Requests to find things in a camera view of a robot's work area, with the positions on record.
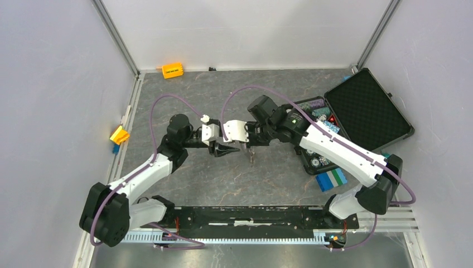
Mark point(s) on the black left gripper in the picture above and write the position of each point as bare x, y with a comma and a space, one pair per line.
221, 150

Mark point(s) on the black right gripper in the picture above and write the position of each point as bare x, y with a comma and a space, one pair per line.
251, 143

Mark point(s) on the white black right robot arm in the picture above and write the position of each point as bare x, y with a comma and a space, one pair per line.
378, 176

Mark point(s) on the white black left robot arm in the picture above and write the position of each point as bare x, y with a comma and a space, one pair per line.
111, 211

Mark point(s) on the blue green toy bricks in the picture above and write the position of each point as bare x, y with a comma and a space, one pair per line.
331, 179

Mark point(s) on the orange yellow plastic block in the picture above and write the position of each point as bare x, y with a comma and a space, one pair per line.
172, 70

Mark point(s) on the yellow orange toy block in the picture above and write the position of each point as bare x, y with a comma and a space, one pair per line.
119, 135

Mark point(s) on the black poker chip case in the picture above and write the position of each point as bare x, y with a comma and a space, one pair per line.
363, 111

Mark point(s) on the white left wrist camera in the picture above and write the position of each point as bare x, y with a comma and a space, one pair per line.
210, 129

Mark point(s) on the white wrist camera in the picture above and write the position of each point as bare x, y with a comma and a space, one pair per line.
235, 130
210, 129

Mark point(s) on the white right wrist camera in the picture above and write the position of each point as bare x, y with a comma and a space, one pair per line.
235, 130

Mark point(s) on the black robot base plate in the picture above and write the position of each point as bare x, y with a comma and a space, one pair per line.
292, 221

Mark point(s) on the white toothed cable duct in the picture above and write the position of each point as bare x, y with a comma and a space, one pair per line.
156, 236

